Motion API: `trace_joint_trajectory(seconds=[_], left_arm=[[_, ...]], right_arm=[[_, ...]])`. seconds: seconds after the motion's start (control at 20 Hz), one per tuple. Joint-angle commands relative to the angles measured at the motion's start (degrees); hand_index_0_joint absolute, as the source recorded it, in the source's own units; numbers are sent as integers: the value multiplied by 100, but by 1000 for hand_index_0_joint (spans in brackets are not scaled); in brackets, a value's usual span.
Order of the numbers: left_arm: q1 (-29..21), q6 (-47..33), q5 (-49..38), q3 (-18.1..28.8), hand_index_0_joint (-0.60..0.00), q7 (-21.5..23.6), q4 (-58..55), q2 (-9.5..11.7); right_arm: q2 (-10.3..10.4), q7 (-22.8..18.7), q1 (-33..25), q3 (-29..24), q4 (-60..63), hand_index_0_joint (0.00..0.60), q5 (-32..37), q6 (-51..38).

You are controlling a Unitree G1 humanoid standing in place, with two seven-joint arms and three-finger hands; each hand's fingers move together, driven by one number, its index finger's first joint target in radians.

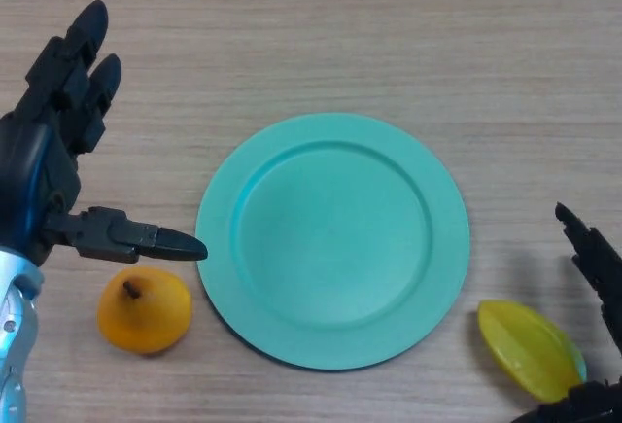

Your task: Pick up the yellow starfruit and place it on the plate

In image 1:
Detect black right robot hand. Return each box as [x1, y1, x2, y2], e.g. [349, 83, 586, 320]
[509, 201, 622, 423]

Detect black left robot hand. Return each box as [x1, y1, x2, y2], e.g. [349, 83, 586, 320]
[0, 0, 209, 267]

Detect yellow starfruit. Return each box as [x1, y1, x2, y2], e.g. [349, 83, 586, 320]
[476, 299, 588, 404]

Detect teal round plate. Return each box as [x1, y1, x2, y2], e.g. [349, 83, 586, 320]
[194, 112, 471, 372]

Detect orange yellow pear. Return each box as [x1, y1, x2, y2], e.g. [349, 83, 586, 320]
[96, 267, 194, 356]

